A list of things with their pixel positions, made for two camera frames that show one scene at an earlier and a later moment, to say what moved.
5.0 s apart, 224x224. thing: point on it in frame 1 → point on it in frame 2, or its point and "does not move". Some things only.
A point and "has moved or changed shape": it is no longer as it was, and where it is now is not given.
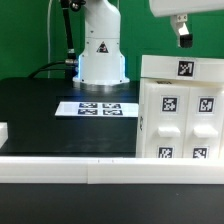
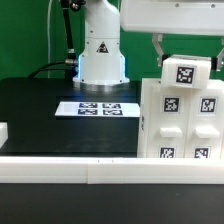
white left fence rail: [3, 133] does not move
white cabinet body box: [179, 119] does not move
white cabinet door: [203, 123] does not move
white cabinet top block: [183, 67] has moved or changed shape
